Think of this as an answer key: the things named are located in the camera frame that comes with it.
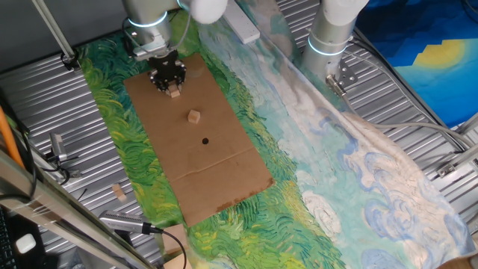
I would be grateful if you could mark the white rounded case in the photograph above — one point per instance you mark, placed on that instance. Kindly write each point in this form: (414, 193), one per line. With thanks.
(25, 243)

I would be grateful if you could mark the light wooden cube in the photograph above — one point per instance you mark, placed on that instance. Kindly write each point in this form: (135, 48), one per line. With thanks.
(193, 116)
(174, 92)

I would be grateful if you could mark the brown cardboard sheet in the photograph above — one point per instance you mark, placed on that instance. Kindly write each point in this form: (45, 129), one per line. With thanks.
(209, 175)

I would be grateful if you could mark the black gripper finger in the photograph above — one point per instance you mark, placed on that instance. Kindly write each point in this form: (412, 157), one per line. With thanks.
(180, 85)
(164, 88)

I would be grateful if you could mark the small camera on bracket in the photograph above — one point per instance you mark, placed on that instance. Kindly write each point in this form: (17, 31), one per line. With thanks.
(58, 146)

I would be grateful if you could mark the silver ribbed camera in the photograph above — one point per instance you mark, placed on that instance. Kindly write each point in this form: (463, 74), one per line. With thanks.
(119, 221)

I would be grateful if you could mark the black keyboard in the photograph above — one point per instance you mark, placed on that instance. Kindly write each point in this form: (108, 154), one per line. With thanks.
(5, 246)

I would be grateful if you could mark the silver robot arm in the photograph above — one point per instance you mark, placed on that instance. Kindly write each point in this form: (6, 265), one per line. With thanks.
(149, 18)

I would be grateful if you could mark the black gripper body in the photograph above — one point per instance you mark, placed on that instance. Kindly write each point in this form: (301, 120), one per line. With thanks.
(168, 69)

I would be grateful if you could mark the aluminium profile with bracket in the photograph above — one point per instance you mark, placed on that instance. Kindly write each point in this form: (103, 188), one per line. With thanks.
(459, 160)

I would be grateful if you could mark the small cardboard box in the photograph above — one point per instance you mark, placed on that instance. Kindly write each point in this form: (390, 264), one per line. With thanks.
(179, 262)
(174, 239)

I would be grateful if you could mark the aluminium frame pole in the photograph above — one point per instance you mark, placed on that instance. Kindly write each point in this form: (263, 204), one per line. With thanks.
(54, 31)

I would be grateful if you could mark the aluminium frame bar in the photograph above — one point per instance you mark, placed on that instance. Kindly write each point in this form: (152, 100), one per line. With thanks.
(56, 209)

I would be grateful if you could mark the white power strip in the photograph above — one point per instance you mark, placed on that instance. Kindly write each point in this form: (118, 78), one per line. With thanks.
(244, 26)

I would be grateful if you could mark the blue and yellow cloth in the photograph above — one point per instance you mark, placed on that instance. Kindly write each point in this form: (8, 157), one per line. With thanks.
(429, 56)

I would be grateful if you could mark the painted landscape cloth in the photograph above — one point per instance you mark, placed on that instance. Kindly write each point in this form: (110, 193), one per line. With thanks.
(336, 187)

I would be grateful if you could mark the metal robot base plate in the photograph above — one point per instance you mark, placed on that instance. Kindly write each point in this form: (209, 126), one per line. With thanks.
(347, 74)

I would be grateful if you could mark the small wooden block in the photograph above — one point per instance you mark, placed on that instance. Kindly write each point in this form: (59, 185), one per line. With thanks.
(116, 187)
(121, 195)

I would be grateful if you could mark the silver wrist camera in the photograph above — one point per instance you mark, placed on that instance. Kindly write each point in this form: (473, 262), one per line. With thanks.
(147, 46)

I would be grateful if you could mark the orange pole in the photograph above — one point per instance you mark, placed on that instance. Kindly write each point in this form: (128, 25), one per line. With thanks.
(7, 138)

